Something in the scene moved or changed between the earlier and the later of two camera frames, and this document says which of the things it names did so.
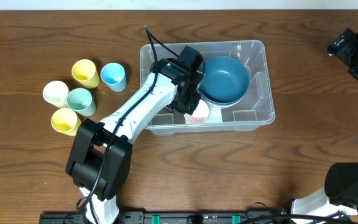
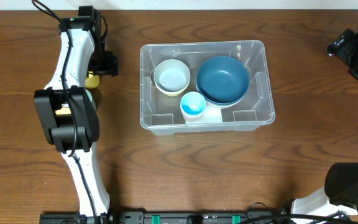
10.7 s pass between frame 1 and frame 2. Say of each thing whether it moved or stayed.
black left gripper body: moved
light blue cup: moved
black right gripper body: stayed
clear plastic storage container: stayed
